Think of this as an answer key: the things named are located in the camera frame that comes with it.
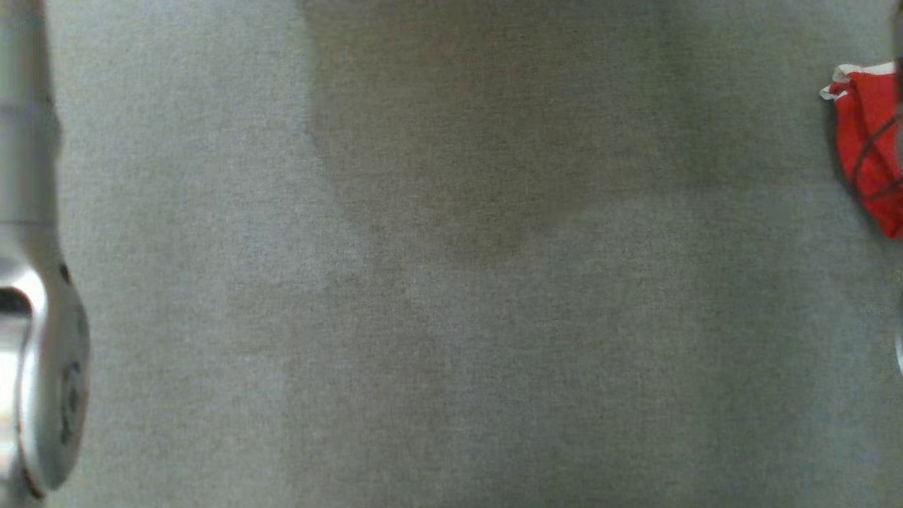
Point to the red shorts with white trim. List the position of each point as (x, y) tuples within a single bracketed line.
[(875, 141)]

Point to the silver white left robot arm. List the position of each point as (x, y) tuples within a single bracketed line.
[(42, 353)]

